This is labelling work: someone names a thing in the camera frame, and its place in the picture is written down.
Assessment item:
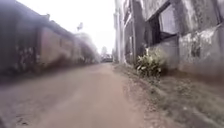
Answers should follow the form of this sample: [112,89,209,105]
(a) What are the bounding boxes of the vehicle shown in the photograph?
[101,54,114,64]

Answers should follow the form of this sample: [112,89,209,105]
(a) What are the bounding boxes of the tree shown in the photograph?
[100,46,109,57]

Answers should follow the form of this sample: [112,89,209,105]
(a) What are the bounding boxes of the green leafy bush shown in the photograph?
[134,48,168,78]

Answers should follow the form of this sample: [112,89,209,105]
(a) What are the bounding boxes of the reddish brown dirt road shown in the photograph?
[0,62,158,128]

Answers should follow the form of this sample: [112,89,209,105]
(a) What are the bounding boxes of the weedy dirt verge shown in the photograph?
[112,63,224,128]

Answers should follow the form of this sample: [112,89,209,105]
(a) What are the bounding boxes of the grey concrete building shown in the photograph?
[113,0,224,78]

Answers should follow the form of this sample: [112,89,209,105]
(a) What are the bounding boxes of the long weathered brick wall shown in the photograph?
[0,0,101,77]

